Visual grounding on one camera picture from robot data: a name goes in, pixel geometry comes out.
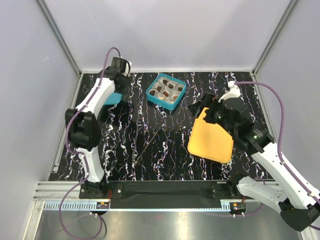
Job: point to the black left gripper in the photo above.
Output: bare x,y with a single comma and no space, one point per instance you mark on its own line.
124,89

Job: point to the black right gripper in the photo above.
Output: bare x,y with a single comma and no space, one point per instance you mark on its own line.
208,100

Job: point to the teal box lid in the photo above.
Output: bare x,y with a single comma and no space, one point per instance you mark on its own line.
114,99

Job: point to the metal tongs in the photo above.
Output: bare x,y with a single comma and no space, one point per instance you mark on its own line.
149,143

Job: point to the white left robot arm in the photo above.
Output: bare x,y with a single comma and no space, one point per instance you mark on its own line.
83,133

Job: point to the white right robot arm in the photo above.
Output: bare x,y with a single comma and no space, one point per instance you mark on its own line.
298,201

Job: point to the teal chocolate box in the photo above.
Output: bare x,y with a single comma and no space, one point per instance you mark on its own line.
168,103

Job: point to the yellow plastic tray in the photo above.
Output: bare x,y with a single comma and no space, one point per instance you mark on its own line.
210,141

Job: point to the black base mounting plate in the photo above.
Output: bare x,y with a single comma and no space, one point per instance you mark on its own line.
164,195

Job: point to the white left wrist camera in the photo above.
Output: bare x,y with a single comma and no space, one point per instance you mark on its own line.
128,66

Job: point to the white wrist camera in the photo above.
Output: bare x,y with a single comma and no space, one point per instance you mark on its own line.
234,92
128,66

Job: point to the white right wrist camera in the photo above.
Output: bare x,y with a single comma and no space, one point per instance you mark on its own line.
234,92

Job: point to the aluminium slotted rail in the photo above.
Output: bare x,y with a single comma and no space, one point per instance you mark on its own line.
64,195

